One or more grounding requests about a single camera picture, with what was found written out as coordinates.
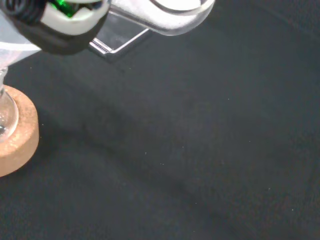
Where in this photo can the translucent plastic funnel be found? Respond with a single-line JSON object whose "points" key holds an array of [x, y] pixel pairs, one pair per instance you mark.
{"points": [[10, 51]]}

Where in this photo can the black bench cloth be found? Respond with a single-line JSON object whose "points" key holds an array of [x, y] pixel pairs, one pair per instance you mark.
{"points": [[175, 150]]}

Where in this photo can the clear acrylic funnel stand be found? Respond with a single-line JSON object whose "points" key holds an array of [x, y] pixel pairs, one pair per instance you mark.
{"points": [[117, 45]]}

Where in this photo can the small glass round-bottom flask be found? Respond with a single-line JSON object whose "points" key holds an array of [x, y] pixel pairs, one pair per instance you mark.
{"points": [[8, 117]]}

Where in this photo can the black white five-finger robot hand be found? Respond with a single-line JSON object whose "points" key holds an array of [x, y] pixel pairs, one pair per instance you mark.
{"points": [[62, 32]]}

